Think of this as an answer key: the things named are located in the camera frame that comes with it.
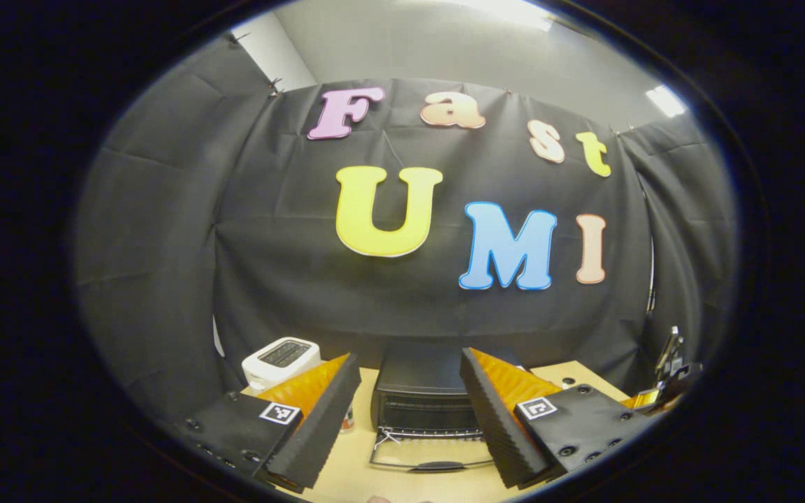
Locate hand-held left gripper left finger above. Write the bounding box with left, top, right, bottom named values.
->
left=175, top=353, right=362, bottom=490

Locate black backdrop cloth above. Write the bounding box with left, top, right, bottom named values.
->
left=74, top=38, right=739, bottom=420

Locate small ceiling light panel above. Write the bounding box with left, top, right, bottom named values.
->
left=646, top=85, right=687, bottom=118

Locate white toaster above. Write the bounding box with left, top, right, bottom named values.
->
left=242, top=337, right=323, bottom=392

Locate large ceiling light panel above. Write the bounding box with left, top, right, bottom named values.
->
left=444, top=0, right=557, bottom=32

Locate black electric oven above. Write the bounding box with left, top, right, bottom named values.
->
left=370, top=342, right=523, bottom=474

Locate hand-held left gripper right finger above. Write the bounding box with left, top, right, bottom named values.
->
left=460, top=347, right=655, bottom=490

